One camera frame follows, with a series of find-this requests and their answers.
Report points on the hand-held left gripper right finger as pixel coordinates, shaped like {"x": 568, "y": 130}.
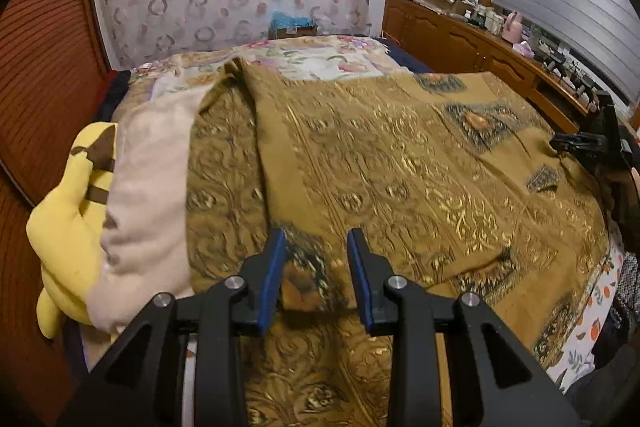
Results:
{"x": 362, "y": 277}

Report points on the brown wooden cabinet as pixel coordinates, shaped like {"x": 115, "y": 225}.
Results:
{"x": 465, "y": 42}

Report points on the orange floral bed sheet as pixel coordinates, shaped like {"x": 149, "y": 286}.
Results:
{"x": 590, "y": 317}

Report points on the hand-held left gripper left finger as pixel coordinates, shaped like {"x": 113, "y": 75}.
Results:
{"x": 272, "y": 277}

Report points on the beige pillow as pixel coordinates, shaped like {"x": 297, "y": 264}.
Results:
{"x": 145, "y": 187}

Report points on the dark navy blanket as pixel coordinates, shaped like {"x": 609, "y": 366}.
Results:
{"x": 407, "y": 57}

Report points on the yellow plush toy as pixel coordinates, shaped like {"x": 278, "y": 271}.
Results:
{"x": 65, "y": 232}

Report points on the pink tissue box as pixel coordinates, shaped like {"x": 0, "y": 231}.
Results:
{"x": 525, "y": 49}

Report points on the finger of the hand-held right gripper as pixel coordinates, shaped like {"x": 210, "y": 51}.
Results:
{"x": 575, "y": 142}

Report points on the blue topped box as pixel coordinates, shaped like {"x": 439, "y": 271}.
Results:
{"x": 294, "y": 24}

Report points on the golden brown patterned shirt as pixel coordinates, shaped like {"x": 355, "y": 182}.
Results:
{"x": 400, "y": 167}

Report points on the floral blanket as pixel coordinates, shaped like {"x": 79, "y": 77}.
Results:
{"x": 310, "y": 59}

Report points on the brown louvered wooden wardrobe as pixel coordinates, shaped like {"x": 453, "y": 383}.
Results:
{"x": 45, "y": 57}

